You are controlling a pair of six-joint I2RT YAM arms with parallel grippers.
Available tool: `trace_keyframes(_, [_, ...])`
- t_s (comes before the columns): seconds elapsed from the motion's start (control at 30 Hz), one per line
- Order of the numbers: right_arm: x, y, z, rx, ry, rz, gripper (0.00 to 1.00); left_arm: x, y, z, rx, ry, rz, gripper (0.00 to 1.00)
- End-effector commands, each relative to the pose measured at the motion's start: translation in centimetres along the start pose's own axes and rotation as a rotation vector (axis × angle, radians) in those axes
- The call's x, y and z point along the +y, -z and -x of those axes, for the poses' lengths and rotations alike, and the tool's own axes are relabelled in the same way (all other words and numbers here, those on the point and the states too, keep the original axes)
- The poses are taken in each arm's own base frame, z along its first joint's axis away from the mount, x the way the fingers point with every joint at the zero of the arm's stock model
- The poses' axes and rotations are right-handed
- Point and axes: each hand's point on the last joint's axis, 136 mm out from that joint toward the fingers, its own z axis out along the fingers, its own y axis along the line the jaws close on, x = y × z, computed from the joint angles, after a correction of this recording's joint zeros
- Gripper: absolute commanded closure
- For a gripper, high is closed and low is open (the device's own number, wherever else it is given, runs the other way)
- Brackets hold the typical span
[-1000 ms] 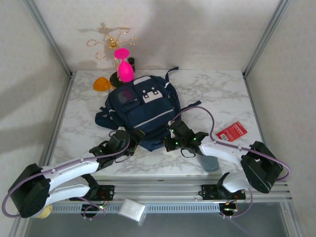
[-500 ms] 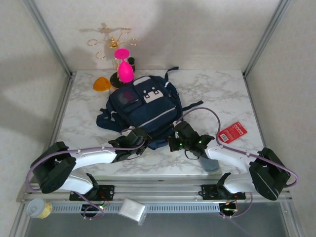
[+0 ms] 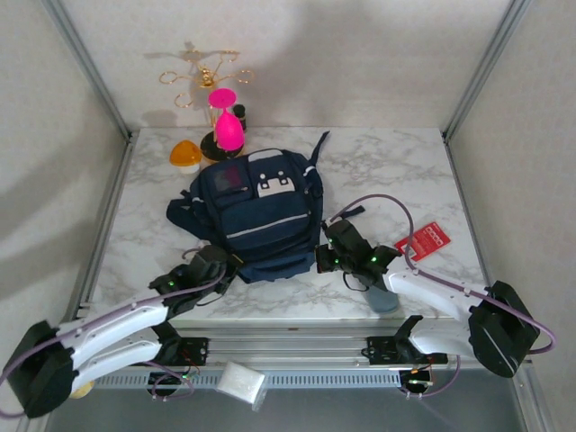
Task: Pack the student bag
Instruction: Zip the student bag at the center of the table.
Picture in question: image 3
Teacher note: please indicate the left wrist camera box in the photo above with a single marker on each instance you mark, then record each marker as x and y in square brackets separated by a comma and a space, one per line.
[209, 261]

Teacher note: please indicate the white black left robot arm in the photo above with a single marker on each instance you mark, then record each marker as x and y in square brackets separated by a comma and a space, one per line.
[117, 317]

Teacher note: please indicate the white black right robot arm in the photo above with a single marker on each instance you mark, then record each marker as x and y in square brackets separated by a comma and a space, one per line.
[427, 288]

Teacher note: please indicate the aluminium side rail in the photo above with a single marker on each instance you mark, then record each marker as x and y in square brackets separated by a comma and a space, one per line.
[105, 216]

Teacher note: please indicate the tape roll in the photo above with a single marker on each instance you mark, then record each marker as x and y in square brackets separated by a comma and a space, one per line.
[85, 390]

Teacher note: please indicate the grey pencil case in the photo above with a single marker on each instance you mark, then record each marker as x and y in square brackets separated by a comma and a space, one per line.
[382, 302]

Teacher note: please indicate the navy blue backpack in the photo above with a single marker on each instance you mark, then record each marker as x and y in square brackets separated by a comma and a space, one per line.
[261, 216]

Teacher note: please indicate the aluminium rail frame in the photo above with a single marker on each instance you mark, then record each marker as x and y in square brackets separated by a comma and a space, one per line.
[288, 346]

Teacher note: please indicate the white plastic packet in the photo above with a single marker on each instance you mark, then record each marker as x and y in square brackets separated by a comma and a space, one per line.
[240, 380]

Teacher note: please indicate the aluminium frame strut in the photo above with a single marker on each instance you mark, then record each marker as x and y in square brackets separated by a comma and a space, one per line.
[537, 405]

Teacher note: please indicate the small dark bottle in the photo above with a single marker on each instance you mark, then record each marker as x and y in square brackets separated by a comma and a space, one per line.
[240, 117]

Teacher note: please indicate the aluminium frame post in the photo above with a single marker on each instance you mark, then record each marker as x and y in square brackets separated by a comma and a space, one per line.
[85, 63]
[488, 63]

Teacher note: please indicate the orange mushroom-shaped container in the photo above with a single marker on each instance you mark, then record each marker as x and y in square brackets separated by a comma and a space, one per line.
[184, 153]

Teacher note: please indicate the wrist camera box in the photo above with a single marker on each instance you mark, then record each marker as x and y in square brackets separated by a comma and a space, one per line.
[209, 261]
[344, 234]

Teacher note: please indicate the red package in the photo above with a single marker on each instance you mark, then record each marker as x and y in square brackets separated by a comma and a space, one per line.
[429, 238]

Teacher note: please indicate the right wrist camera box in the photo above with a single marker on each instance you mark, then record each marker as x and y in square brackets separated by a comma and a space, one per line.
[344, 234]

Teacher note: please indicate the pink goblet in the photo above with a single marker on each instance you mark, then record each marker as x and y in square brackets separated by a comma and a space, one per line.
[227, 130]

